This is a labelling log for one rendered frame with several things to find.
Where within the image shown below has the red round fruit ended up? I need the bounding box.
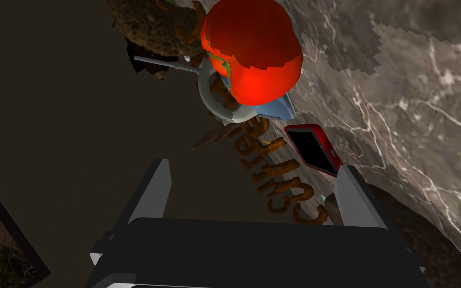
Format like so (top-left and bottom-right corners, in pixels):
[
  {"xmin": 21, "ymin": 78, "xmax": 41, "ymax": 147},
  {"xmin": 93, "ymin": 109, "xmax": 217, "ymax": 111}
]
[{"xmin": 200, "ymin": 0, "xmax": 305, "ymax": 107}]

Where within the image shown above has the red phone with black screen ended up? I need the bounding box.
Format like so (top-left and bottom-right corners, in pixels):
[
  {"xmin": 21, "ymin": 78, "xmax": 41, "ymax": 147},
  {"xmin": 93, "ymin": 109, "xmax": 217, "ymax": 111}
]
[{"xmin": 284, "ymin": 123, "xmax": 344, "ymax": 179}]

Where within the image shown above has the brown bumpy bread loaf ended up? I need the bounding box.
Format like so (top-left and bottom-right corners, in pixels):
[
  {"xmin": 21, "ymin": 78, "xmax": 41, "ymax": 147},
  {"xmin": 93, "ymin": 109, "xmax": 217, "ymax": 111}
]
[{"xmin": 107, "ymin": 0, "xmax": 208, "ymax": 58}]

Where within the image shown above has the grey metal rod utensil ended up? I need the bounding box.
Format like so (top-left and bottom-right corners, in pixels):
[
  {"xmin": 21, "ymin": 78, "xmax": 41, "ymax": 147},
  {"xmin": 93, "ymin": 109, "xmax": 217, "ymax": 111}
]
[{"xmin": 134, "ymin": 55, "xmax": 203, "ymax": 75}]

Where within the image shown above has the brown letter-shaped decoration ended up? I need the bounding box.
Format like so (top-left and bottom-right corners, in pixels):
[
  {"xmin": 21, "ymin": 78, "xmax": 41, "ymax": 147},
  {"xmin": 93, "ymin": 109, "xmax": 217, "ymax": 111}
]
[{"xmin": 192, "ymin": 117, "xmax": 330, "ymax": 226}]

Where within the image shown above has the dark brown round bowl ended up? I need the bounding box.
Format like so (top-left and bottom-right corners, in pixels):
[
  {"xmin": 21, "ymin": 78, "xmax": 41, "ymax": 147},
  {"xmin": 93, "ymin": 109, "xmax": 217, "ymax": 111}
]
[{"xmin": 324, "ymin": 183, "xmax": 461, "ymax": 288}]

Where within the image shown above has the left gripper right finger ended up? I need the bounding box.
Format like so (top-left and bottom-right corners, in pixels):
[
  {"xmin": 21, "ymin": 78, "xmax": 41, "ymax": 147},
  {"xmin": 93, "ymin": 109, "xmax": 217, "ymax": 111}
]
[{"xmin": 333, "ymin": 164, "xmax": 401, "ymax": 233}]

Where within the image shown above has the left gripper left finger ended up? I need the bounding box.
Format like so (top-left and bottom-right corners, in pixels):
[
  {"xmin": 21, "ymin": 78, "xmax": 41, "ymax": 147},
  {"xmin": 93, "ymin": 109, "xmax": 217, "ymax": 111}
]
[{"xmin": 112, "ymin": 158, "xmax": 173, "ymax": 240}]

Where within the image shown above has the pale blue plate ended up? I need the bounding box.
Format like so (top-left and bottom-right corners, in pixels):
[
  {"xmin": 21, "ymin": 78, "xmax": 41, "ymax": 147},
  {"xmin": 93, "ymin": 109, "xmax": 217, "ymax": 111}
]
[{"xmin": 221, "ymin": 73, "xmax": 298, "ymax": 122}]

